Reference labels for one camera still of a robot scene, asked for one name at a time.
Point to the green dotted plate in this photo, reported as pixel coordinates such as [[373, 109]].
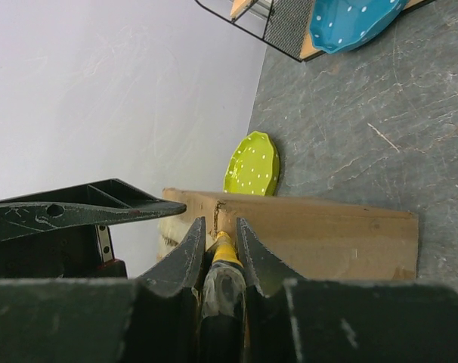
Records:
[[254, 167]]

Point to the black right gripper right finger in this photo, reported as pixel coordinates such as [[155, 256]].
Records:
[[268, 312]]

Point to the blue dotted plate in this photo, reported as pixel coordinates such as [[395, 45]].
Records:
[[338, 26]]

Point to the black wire wooden shelf rack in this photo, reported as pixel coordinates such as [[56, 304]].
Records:
[[282, 25]]

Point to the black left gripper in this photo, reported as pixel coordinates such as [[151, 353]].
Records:
[[63, 233]]

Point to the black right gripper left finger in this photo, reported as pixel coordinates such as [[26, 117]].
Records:
[[166, 311]]

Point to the brown cardboard express box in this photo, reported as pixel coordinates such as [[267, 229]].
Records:
[[318, 238]]

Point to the yellow utility knife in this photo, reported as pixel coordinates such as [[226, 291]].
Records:
[[223, 311]]

